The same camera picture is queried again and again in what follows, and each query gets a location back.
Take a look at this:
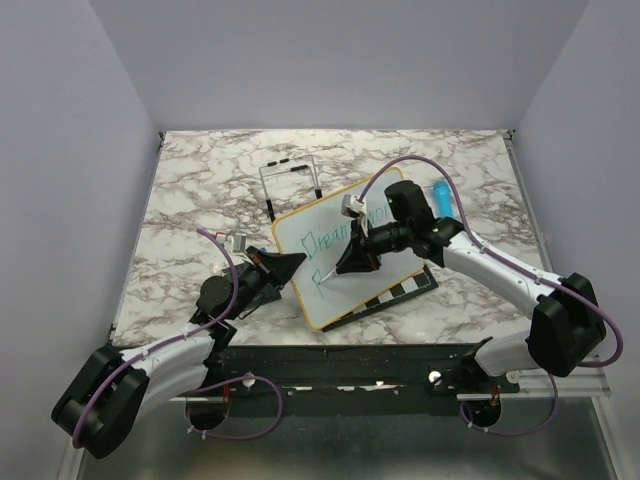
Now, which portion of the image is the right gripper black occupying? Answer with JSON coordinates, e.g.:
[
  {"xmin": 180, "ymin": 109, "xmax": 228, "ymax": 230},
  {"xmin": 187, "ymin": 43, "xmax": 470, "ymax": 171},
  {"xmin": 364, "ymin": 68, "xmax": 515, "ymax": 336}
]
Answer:
[{"xmin": 336, "ymin": 216, "xmax": 413, "ymax": 273}]

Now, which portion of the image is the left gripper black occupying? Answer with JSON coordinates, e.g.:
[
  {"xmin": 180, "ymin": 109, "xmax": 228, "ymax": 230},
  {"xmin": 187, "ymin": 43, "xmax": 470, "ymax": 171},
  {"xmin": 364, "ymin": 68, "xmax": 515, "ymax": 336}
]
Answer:
[{"xmin": 226, "ymin": 245, "xmax": 306, "ymax": 320}]

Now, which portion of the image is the white whiteboard marker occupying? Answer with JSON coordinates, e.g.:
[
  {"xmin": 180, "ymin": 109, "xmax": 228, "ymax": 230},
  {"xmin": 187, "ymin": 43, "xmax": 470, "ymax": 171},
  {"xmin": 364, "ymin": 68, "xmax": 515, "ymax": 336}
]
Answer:
[{"xmin": 317, "ymin": 269, "xmax": 337, "ymax": 284}]

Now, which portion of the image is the yellow framed whiteboard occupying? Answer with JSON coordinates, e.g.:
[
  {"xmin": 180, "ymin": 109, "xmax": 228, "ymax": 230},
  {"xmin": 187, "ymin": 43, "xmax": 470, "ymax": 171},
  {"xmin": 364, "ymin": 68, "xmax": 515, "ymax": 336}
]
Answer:
[{"xmin": 271, "ymin": 166, "xmax": 427, "ymax": 331}]

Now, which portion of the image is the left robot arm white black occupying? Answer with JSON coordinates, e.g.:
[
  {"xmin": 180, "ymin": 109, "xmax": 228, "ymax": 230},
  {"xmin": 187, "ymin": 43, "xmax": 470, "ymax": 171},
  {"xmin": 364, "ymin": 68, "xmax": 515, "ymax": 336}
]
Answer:
[{"xmin": 51, "ymin": 247, "xmax": 306, "ymax": 459}]

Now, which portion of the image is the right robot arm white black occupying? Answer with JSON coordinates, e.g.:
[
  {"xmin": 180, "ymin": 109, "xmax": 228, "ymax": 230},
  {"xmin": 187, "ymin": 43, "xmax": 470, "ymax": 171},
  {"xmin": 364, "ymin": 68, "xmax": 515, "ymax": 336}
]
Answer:
[{"xmin": 334, "ymin": 181, "xmax": 606, "ymax": 392}]

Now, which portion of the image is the dark grey lego baseplate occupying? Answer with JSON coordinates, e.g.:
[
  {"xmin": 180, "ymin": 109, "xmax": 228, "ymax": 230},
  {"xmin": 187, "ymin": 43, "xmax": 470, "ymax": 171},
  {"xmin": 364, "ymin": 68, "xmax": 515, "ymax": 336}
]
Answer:
[{"xmin": 221, "ymin": 262, "xmax": 282, "ymax": 315}]

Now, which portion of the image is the black white chessboard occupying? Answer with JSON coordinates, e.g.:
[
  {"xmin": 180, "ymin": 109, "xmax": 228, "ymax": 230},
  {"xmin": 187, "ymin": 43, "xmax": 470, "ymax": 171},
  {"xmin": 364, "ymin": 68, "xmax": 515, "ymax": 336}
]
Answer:
[{"xmin": 321, "ymin": 266, "xmax": 439, "ymax": 333}]

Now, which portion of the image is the blue cylindrical eraser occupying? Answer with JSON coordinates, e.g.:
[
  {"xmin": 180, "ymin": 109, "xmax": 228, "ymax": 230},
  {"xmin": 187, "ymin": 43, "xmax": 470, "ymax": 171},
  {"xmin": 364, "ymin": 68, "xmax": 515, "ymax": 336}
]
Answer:
[{"xmin": 432, "ymin": 180, "xmax": 454, "ymax": 218}]

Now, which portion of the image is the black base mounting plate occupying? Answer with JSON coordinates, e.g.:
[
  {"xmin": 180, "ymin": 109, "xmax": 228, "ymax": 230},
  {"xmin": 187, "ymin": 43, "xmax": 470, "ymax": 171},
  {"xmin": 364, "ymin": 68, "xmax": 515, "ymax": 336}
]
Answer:
[{"xmin": 203, "ymin": 344, "xmax": 520, "ymax": 417}]

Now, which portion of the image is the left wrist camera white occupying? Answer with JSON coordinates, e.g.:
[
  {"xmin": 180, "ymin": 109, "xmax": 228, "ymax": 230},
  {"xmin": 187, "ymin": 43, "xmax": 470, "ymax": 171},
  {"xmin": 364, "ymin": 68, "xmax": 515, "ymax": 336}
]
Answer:
[{"xmin": 224, "ymin": 231, "xmax": 247, "ymax": 255}]

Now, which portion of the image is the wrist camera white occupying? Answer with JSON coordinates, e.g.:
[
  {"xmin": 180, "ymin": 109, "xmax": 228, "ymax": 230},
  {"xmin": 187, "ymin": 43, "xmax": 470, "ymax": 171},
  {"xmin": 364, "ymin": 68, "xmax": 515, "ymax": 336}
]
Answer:
[
  {"xmin": 224, "ymin": 231, "xmax": 247, "ymax": 255},
  {"xmin": 340, "ymin": 194, "xmax": 368, "ymax": 218}
]

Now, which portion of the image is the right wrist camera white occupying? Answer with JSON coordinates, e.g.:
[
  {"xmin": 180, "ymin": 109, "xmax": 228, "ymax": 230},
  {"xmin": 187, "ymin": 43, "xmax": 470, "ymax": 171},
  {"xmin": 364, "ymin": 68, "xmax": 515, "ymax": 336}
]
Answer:
[{"xmin": 340, "ymin": 194, "xmax": 368, "ymax": 218}]

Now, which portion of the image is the wire whiteboard stand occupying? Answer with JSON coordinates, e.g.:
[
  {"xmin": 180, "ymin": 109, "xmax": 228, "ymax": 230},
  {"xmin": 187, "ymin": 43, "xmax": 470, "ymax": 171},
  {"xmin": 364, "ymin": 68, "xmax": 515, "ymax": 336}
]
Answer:
[{"xmin": 258, "ymin": 154, "xmax": 323, "ymax": 222}]

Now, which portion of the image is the aluminium rail frame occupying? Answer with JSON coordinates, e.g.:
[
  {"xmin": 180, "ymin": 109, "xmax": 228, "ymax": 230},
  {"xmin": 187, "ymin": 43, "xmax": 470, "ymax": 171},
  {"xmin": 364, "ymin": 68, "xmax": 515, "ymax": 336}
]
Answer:
[{"xmin": 54, "ymin": 129, "xmax": 621, "ymax": 480}]

